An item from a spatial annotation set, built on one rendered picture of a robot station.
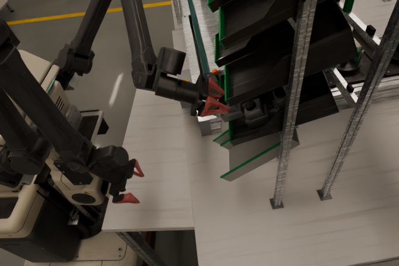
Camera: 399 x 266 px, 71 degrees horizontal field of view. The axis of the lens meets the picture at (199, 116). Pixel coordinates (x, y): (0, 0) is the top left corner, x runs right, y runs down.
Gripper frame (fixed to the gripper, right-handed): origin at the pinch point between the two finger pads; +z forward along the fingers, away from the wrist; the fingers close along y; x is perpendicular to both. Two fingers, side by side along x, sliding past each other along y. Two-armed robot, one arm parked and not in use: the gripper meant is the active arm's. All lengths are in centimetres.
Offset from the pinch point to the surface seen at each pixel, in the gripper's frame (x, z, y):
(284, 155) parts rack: 1.0, 17.0, -11.9
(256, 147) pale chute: 13.3, 15.8, -2.6
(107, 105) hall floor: 174, -52, 124
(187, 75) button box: 39, -4, 49
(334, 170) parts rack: 5.9, 37.4, -9.4
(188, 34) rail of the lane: 42, -6, 87
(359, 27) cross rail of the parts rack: -30.8, 17.4, 1.7
